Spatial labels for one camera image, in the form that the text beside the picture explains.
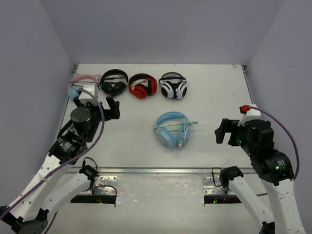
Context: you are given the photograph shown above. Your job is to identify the green headphone cable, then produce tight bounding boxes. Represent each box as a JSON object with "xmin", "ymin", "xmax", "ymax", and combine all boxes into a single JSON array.
[{"xmin": 153, "ymin": 121, "xmax": 199, "ymax": 131}]

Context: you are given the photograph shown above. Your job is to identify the light blue headphones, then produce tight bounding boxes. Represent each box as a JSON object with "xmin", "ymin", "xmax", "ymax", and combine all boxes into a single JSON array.
[{"xmin": 154, "ymin": 111, "xmax": 192, "ymax": 149}]

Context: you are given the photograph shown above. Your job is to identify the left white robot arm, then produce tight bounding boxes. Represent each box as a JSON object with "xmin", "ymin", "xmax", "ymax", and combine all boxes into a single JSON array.
[{"xmin": 0, "ymin": 97, "xmax": 120, "ymax": 234}]

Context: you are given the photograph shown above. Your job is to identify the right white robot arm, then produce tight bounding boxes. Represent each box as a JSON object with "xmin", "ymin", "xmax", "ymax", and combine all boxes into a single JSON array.
[{"xmin": 214, "ymin": 118, "xmax": 306, "ymax": 234}]

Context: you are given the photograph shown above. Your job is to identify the red and black headphones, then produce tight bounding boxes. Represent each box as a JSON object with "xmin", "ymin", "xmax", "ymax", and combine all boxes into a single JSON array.
[{"xmin": 128, "ymin": 73, "xmax": 157, "ymax": 99}]

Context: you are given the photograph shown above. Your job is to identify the pink and blue cat-ear headphones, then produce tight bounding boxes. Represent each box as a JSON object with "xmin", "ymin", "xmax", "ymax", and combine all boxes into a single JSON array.
[{"xmin": 67, "ymin": 73, "xmax": 101, "ymax": 100}]

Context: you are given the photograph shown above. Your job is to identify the white and black headphones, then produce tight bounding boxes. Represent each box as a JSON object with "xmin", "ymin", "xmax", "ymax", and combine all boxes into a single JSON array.
[{"xmin": 158, "ymin": 72, "xmax": 188, "ymax": 99}]

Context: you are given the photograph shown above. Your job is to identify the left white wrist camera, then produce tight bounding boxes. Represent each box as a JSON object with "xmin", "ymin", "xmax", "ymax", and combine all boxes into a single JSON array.
[{"xmin": 78, "ymin": 85, "xmax": 99, "ymax": 105}]

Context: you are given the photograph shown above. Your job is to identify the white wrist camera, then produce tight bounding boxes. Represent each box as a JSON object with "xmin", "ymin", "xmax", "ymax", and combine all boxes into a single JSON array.
[
  {"xmin": 237, "ymin": 104, "xmax": 261, "ymax": 126},
  {"xmin": 78, "ymin": 85, "xmax": 99, "ymax": 105}
]

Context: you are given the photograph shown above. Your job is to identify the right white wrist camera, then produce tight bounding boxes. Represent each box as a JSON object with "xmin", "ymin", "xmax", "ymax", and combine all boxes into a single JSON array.
[{"xmin": 237, "ymin": 104, "xmax": 261, "ymax": 126}]

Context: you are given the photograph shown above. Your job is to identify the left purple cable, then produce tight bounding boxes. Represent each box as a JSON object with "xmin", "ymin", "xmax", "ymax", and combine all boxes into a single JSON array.
[{"xmin": 0, "ymin": 89, "xmax": 106, "ymax": 234}]

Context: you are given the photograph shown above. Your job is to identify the purple cable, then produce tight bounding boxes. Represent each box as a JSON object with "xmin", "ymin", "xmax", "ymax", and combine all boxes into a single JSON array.
[
  {"xmin": 255, "ymin": 107, "xmax": 300, "ymax": 180},
  {"xmin": 0, "ymin": 89, "xmax": 106, "ymax": 234}
]

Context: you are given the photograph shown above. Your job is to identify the right metal mounting bracket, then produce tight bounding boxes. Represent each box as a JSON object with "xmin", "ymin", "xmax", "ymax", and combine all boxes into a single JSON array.
[{"xmin": 202, "ymin": 175, "xmax": 241, "ymax": 205}]

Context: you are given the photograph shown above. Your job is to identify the metal mounting bracket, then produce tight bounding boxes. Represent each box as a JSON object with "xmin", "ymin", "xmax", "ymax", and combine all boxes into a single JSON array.
[
  {"xmin": 202, "ymin": 175, "xmax": 241, "ymax": 205},
  {"xmin": 70, "ymin": 176, "xmax": 117, "ymax": 206}
]

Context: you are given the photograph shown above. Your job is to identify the metal table edge rail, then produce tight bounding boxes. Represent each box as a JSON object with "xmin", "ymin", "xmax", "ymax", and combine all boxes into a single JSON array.
[{"xmin": 65, "ymin": 166, "xmax": 256, "ymax": 175}]

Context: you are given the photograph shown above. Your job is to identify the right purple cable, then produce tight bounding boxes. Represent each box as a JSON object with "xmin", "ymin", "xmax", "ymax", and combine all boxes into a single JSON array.
[{"xmin": 255, "ymin": 107, "xmax": 300, "ymax": 180}]

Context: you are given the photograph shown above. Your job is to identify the left metal mounting bracket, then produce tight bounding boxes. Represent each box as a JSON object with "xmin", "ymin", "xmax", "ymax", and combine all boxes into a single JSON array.
[{"xmin": 70, "ymin": 176, "xmax": 117, "ymax": 206}]

